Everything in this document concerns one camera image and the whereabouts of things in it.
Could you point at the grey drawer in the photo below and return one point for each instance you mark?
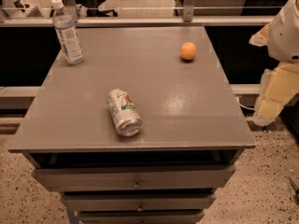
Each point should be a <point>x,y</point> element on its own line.
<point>145,217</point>
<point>138,202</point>
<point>134,178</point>

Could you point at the bottom grey drawer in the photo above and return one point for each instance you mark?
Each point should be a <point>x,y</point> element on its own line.
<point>145,217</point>

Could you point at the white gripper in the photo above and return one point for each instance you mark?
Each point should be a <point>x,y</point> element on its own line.
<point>286,36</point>

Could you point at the middle grey drawer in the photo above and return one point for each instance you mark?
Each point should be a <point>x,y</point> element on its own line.
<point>138,202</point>

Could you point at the clear plastic water bottle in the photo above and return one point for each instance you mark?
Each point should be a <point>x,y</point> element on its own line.
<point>66,32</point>

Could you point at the grey drawer cabinet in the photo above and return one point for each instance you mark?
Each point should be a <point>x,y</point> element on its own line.
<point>143,131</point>

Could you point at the top grey drawer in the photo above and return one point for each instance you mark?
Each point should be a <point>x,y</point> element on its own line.
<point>134,178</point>

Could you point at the orange fruit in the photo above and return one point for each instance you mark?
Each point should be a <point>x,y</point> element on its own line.
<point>188,51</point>

